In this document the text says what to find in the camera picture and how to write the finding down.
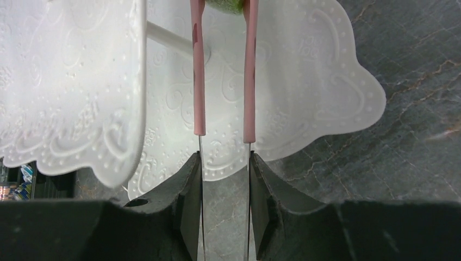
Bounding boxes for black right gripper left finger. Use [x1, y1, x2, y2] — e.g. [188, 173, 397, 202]
[1, 152, 203, 260]

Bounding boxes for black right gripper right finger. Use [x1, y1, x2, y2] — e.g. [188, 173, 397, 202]
[248, 153, 460, 260]

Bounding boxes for pink-handled metal tongs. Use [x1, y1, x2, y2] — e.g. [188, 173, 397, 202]
[190, 0, 260, 261]

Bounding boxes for green swirl roll cake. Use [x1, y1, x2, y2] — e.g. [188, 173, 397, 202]
[205, 0, 245, 15]

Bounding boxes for black poker chip case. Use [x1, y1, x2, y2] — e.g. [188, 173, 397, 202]
[1, 162, 76, 201]

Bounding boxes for white three-tier cake stand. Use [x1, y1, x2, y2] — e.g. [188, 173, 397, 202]
[1, 1, 386, 199]

